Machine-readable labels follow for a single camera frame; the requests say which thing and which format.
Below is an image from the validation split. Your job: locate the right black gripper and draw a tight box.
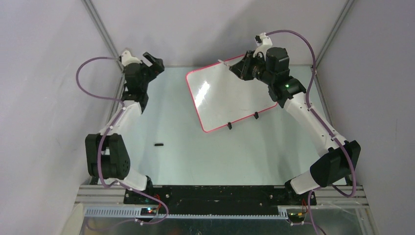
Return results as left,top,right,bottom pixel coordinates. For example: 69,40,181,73
231,50,275,85

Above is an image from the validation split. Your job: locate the pink framed whiteboard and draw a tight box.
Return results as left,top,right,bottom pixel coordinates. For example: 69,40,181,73
185,55,277,133

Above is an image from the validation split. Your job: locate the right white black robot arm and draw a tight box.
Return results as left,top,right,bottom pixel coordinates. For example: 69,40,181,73
229,47,361,205

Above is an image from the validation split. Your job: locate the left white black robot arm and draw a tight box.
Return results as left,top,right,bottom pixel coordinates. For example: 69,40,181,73
85,49,165,204

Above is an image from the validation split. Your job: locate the left circuit board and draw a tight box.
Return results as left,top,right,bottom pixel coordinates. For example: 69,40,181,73
140,207,158,216

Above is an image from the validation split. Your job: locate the circuit board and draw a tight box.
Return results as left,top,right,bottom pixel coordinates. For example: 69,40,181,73
288,212,307,223
140,207,158,216

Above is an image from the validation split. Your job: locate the right circuit board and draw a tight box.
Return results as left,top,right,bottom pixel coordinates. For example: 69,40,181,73
288,212,307,223

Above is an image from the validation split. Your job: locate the white object at corner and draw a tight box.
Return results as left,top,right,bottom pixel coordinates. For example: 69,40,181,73
61,203,85,235

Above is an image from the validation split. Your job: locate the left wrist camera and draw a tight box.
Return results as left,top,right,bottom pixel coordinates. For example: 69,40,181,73
119,49,142,67

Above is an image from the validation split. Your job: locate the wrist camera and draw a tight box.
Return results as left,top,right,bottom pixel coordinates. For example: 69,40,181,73
119,49,142,67
253,32,273,57

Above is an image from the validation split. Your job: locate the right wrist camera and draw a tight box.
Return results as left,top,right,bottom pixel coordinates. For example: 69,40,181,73
253,32,273,57

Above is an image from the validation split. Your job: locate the wire whiteboard stand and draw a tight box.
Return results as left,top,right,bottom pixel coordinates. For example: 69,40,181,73
227,112,259,130

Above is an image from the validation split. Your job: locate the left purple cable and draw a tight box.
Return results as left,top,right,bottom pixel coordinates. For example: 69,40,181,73
75,56,169,235

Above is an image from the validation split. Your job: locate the purple cable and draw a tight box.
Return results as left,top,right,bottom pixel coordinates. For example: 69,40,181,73
265,29,357,235
75,56,169,235

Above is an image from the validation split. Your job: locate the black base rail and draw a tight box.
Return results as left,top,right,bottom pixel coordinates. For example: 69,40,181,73
123,185,317,216

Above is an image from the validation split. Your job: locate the aluminium frame profile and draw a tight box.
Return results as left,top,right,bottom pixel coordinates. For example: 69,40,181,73
74,185,125,207

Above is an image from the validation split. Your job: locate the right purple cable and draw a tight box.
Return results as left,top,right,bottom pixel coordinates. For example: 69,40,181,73
265,29,357,235

